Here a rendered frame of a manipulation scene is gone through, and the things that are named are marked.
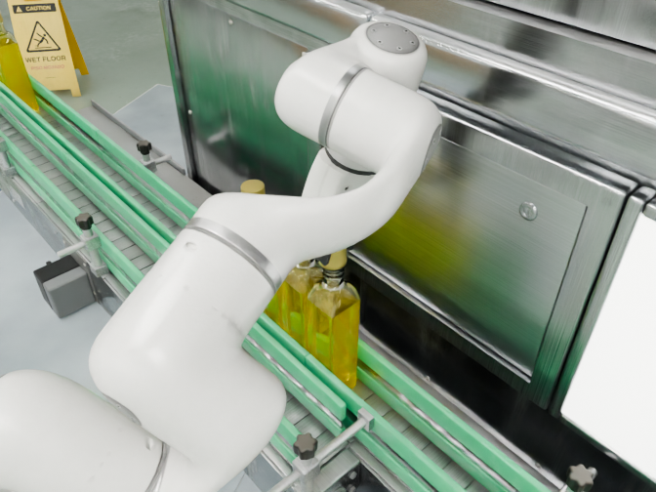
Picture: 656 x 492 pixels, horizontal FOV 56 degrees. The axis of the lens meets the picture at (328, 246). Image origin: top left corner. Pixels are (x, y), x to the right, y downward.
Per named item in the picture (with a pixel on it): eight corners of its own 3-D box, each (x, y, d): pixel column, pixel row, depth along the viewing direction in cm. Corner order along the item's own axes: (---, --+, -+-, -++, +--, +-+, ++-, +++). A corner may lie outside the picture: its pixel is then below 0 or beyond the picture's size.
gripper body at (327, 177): (371, 105, 68) (350, 178, 77) (302, 137, 63) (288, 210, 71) (419, 144, 65) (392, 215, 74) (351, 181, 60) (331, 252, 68)
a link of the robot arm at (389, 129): (192, 259, 51) (323, 89, 59) (324, 338, 48) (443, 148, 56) (171, 210, 43) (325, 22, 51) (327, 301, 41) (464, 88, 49)
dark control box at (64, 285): (97, 303, 127) (87, 272, 121) (60, 321, 123) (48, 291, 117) (80, 282, 132) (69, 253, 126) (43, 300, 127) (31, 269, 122)
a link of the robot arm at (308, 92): (373, 111, 47) (268, 60, 49) (346, 206, 55) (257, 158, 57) (445, 34, 56) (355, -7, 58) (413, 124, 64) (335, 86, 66)
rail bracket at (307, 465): (373, 454, 85) (378, 398, 77) (278, 535, 76) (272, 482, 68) (358, 439, 86) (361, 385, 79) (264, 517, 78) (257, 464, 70)
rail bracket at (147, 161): (181, 190, 137) (171, 137, 128) (153, 202, 133) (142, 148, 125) (172, 183, 139) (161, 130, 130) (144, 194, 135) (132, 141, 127)
